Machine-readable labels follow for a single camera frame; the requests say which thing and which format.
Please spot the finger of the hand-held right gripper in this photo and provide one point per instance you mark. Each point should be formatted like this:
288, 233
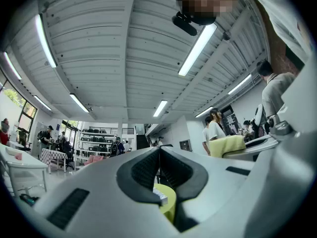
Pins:
265, 140
241, 154

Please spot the yellow cloth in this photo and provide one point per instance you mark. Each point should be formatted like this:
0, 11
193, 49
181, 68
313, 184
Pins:
226, 144

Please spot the table with patterned marker top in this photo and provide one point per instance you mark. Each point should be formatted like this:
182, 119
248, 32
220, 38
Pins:
53, 156

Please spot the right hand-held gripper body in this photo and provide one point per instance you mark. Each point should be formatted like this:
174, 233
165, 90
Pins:
302, 100

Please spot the round yellow-green table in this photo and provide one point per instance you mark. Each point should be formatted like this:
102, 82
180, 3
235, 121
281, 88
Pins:
169, 212

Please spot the grey wall cabinet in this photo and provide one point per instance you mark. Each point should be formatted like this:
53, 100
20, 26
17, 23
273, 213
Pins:
185, 145

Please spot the black head-worn camera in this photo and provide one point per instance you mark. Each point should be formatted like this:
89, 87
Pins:
184, 23

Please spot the person's white printed t-shirt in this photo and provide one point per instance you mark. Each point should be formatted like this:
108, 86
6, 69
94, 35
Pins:
282, 14

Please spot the person's head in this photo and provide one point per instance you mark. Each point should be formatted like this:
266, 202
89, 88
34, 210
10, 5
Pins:
205, 1

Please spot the dark framed window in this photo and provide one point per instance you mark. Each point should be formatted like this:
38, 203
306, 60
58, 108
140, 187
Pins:
24, 113

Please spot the group of ceiling light strips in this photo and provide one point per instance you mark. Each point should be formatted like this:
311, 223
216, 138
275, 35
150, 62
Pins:
198, 48

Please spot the dark pink flat object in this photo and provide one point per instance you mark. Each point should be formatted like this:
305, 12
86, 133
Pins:
19, 156

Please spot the dark staircase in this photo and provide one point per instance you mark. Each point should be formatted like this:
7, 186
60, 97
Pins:
142, 141

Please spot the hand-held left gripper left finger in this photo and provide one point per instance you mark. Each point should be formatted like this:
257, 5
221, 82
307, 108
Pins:
99, 202

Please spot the shelving rack with black cases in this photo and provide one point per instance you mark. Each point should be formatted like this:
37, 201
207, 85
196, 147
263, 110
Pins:
95, 142

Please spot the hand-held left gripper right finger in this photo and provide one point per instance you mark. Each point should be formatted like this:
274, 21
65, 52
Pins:
218, 195

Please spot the beige flat object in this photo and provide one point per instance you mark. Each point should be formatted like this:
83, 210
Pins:
11, 151

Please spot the white table with grey legs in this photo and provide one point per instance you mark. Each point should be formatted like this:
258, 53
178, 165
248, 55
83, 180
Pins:
22, 161

